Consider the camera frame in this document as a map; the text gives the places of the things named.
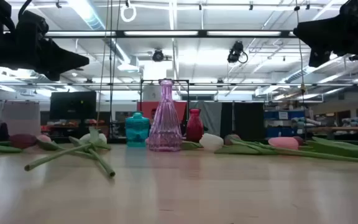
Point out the blue storage shelf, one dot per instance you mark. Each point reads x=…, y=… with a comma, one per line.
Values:
x=283, y=115

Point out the teal glass vase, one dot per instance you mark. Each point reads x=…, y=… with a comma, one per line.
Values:
x=137, y=130

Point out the black monitor screen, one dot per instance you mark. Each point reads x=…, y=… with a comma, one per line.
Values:
x=72, y=105

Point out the white board panel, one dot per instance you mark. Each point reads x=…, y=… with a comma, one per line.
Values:
x=17, y=118

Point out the black partition panel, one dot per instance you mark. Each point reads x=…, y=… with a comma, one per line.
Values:
x=247, y=121

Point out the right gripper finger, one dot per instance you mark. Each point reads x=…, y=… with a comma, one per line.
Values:
x=319, y=57
x=322, y=34

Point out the red glass vase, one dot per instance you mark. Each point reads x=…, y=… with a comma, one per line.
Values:
x=195, y=127

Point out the grey curtain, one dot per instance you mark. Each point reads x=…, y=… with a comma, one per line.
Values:
x=211, y=115

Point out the dark red artificial tulip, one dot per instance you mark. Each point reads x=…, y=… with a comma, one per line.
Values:
x=299, y=140
x=232, y=138
x=22, y=141

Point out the white artificial tulip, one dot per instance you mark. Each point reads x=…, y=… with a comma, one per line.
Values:
x=210, y=142
x=104, y=165
x=57, y=155

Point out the red partition panel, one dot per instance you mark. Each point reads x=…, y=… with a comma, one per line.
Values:
x=145, y=107

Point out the pink ribbed glass vase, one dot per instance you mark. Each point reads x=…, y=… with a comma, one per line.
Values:
x=165, y=124

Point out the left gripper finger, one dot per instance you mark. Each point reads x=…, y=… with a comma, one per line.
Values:
x=61, y=59
x=53, y=76

